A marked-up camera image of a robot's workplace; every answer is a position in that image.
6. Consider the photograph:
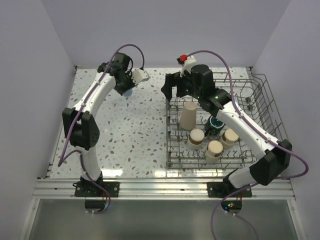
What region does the tall beige cup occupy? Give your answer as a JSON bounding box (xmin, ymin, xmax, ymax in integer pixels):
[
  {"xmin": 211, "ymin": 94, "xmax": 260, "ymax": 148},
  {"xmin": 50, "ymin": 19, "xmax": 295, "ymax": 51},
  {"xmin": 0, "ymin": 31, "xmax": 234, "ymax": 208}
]
[{"xmin": 179, "ymin": 101, "xmax": 197, "ymax": 130}]

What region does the dark green mug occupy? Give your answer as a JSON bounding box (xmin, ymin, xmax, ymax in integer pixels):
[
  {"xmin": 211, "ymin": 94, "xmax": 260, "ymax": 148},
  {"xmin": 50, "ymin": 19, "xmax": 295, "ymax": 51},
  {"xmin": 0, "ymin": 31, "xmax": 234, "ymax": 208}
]
[{"xmin": 204, "ymin": 115, "xmax": 225, "ymax": 136}]

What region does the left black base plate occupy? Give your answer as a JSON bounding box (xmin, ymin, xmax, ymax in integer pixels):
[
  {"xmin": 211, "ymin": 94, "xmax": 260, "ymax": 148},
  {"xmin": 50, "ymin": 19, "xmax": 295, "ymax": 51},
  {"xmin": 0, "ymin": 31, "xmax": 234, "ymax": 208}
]
[{"xmin": 72, "ymin": 177, "xmax": 120, "ymax": 198}]

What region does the grey wire dish rack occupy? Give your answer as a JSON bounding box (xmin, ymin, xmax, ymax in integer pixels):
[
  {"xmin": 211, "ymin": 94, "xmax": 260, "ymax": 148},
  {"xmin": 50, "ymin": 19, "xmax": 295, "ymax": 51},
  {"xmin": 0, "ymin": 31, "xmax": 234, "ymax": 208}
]
[{"xmin": 165, "ymin": 72, "xmax": 287, "ymax": 176}]

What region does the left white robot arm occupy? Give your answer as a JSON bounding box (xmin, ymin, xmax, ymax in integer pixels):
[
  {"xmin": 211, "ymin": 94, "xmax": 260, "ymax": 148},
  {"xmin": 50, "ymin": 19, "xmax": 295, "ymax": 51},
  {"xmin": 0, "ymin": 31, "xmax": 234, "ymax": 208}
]
[{"xmin": 58, "ymin": 52, "xmax": 135, "ymax": 197}]

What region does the beige brown cup left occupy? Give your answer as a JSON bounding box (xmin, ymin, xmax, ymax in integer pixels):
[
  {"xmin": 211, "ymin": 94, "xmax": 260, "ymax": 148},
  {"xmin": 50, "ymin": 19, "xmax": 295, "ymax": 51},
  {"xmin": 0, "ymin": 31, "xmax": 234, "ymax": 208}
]
[{"xmin": 187, "ymin": 128, "xmax": 205, "ymax": 150}]

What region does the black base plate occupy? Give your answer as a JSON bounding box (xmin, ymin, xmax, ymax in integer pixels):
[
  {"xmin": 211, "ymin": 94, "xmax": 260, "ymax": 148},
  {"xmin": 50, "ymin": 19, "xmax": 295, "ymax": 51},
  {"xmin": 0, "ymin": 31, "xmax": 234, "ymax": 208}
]
[
  {"xmin": 72, "ymin": 177, "xmax": 120, "ymax": 198},
  {"xmin": 206, "ymin": 181, "xmax": 238, "ymax": 198}
]

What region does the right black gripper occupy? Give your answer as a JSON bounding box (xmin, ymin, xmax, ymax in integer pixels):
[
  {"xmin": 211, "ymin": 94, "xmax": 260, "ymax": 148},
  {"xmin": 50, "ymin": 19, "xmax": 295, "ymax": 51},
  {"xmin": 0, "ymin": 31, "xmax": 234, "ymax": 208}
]
[{"xmin": 161, "ymin": 70, "xmax": 202, "ymax": 100}]

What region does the beige brown cup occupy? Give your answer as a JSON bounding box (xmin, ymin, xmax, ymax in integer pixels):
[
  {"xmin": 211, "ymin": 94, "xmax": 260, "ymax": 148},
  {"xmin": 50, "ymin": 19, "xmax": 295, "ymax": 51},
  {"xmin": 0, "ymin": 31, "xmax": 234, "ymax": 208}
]
[
  {"xmin": 219, "ymin": 128, "xmax": 239, "ymax": 149},
  {"xmin": 204, "ymin": 140, "xmax": 224, "ymax": 162},
  {"xmin": 187, "ymin": 128, "xmax": 205, "ymax": 150}
]

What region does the round controller board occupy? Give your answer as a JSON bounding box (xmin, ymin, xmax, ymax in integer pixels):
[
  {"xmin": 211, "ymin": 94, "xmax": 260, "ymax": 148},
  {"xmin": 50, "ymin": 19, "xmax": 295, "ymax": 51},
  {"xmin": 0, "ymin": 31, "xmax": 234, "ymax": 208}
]
[
  {"xmin": 220, "ymin": 200, "xmax": 243, "ymax": 214},
  {"xmin": 84, "ymin": 199, "xmax": 108, "ymax": 211}
]

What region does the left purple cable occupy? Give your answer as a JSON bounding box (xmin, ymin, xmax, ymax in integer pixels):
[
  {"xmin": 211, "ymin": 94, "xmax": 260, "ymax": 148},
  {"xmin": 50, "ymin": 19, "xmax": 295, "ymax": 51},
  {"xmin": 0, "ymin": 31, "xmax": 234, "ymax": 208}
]
[{"xmin": 57, "ymin": 43, "xmax": 146, "ymax": 168}]

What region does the right round controller board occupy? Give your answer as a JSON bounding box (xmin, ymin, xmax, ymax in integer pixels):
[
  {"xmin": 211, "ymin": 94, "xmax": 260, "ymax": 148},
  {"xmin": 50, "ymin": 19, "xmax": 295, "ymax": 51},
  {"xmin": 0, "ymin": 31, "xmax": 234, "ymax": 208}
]
[{"xmin": 220, "ymin": 200, "xmax": 243, "ymax": 214}]

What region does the blue plastic cup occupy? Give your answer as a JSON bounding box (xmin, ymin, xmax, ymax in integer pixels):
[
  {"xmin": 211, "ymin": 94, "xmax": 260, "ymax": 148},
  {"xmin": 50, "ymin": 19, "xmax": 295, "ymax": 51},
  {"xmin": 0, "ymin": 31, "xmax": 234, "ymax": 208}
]
[{"xmin": 123, "ymin": 89, "xmax": 133, "ymax": 97}]

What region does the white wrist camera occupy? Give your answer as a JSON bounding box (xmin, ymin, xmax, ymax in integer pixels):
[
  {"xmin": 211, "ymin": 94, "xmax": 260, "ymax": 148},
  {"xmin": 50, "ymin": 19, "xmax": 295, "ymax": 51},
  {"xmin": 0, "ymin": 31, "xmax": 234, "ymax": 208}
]
[
  {"xmin": 132, "ymin": 68, "xmax": 150, "ymax": 86},
  {"xmin": 176, "ymin": 54, "xmax": 197, "ymax": 78}
]

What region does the purple cable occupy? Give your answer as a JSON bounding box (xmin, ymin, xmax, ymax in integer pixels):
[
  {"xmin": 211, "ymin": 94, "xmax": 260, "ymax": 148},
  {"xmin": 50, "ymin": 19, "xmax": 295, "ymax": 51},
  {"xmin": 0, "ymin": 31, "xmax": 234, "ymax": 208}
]
[
  {"xmin": 187, "ymin": 49, "xmax": 310, "ymax": 240},
  {"xmin": 57, "ymin": 43, "xmax": 146, "ymax": 168}
]

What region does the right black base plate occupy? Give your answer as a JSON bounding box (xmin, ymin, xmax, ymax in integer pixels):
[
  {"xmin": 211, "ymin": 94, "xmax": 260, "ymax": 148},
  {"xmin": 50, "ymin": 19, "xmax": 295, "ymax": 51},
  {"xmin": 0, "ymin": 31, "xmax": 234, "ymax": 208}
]
[{"xmin": 206, "ymin": 181, "xmax": 238, "ymax": 198}]

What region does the beige brown cup right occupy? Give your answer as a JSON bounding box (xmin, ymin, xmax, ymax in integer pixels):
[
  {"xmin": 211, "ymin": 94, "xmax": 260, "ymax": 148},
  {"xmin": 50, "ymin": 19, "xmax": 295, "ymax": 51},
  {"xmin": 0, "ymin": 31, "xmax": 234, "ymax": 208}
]
[{"xmin": 219, "ymin": 128, "xmax": 239, "ymax": 149}]

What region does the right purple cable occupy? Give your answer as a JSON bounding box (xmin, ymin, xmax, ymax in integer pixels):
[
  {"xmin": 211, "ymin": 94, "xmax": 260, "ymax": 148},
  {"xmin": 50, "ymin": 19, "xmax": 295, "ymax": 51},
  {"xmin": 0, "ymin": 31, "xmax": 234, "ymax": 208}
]
[{"xmin": 187, "ymin": 49, "xmax": 310, "ymax": 240}]

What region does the beige brown cup middle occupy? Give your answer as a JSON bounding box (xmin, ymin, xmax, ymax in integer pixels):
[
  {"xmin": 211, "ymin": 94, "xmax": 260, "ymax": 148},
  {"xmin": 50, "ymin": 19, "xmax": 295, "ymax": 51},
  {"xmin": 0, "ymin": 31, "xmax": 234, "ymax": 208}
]
[{"xmin": 204, "ymin": 140, "xmax": 224, "ymax": 162}]

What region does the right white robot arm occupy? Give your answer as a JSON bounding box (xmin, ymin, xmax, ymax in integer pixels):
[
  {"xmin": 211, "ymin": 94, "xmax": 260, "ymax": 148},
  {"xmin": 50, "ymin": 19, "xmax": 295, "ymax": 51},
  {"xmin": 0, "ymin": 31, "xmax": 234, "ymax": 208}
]
[{"xmin": 161, "ymin": 64, "xmax": 292, "ymax": 197}]

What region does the aluminium mounting rail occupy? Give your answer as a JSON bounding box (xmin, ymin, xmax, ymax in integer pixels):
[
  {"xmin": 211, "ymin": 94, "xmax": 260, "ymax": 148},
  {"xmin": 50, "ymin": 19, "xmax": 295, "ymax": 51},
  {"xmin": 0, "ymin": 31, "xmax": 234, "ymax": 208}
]
[{"xmin": 32, "ymin": 178, "xmax": 295, "ymax": 200}]

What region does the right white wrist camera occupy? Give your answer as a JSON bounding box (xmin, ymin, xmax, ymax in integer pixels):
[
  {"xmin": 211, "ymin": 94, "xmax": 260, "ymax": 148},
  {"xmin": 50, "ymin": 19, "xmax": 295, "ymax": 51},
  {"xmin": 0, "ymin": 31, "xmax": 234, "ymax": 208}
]
[{"xmin": 176, "ymin": 54, "xmax": 197, "ymax": 78}]

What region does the left round controller board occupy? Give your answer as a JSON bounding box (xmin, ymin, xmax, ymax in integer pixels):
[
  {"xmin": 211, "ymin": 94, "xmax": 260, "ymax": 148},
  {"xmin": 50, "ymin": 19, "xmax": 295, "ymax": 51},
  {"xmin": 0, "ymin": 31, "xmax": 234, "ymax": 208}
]
[{"xmin": 84, "ymin": 199, "xmax": 108, "ymax": 211}]

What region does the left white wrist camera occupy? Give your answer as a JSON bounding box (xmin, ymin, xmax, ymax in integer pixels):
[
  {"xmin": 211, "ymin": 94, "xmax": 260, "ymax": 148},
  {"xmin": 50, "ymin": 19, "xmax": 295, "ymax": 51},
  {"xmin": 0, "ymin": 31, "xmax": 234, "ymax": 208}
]
[{"xmin": 132, "ymin": 68, "xmax": 150, "ymax": 86}]

